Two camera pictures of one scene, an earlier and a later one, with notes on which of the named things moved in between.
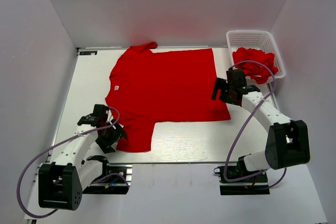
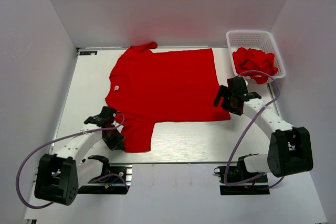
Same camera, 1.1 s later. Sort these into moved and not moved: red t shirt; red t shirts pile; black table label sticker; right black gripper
Moved: right black gripper
Not moved: red t shirt; red t shirts pile; black table label sticker
